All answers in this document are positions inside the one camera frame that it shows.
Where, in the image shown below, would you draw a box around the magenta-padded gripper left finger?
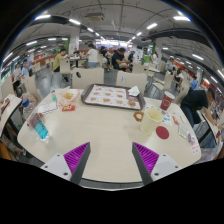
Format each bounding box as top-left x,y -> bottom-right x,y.
40,141 -> 92,185

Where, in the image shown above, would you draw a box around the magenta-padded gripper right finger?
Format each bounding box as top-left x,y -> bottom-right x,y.
131,141 -> 183,185

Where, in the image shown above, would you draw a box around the clear blue-capped water bottle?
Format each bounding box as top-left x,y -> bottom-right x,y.
21,98 -> 52,144

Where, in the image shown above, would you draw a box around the flat round red coaster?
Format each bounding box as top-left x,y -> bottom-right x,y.
155,125 -> 170,140

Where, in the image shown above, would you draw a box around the clear plastic packet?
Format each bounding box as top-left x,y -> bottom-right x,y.
178,123 -> 193,141

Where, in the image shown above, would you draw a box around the red sauce packet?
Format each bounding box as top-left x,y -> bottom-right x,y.
171,114 -> 181,126
61,104 -> 76,112

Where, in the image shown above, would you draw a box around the white printed card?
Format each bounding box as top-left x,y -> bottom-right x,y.
37,101 -> 59,116

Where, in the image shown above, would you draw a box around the red paper cup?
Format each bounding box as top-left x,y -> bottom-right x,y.
159,90 -> 176,112

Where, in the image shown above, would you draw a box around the clear plastic food bag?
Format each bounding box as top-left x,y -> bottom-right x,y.
56,87 -> 82,107

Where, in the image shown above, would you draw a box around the crumpled white napkin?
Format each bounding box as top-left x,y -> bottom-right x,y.
127,85 -> 141,98

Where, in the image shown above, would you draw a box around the neighbouring cream table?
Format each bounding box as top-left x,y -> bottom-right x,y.
199,111 -> 224,144
0,94 -> 23,138

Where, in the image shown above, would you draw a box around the brown food tray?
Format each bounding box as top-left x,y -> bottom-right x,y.
80,83 -> 146,111

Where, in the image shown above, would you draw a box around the pink bag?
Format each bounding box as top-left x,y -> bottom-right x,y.
19,92 -> 38,107

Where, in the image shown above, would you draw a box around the person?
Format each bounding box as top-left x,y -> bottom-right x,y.
180,87 -> 218,134
188,74 -> 200,91
111,46 -> 132,73
84,43 -> 100,69
52,48 -> 68,73
20,59 -> 31,78

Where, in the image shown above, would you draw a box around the cream chair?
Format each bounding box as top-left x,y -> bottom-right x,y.
70,67 -> 105,90
115,70 -> 148,97

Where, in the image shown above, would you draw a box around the far cream chairs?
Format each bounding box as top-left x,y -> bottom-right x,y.
0,58 -> 191,108

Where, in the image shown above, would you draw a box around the ceiling lights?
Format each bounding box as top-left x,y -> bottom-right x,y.
1,13 -> 224,79

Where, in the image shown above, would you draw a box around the ceiling air conditioner unit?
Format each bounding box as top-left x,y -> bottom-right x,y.
84,12 -> 106,23

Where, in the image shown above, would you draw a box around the cream mug with brown handle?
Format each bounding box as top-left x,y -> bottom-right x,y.
133,107 -> 164,135

